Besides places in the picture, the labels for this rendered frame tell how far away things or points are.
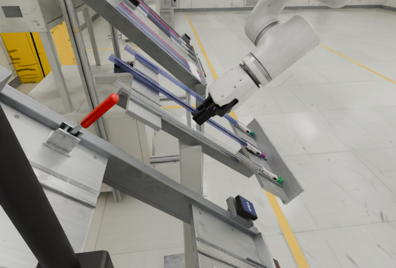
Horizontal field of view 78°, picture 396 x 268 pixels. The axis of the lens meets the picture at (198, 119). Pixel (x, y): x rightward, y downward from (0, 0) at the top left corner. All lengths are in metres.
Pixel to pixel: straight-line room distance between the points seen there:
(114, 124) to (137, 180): 0.89
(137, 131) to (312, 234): 1.09
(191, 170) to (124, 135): 0.68
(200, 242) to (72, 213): 0.21
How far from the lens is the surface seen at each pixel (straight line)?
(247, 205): 0.57
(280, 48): 0.57
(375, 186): 2.03
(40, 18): 1.19
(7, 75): 0.33
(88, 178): 0.36
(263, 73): 0.57
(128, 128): 1.31
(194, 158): 0.70
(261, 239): 0.60
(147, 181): 0.44
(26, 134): 0.37
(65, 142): 0.36
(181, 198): 0.47
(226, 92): 0.56
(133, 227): 1.52
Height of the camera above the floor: 1.24
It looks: 33 degrees down
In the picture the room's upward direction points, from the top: straight up
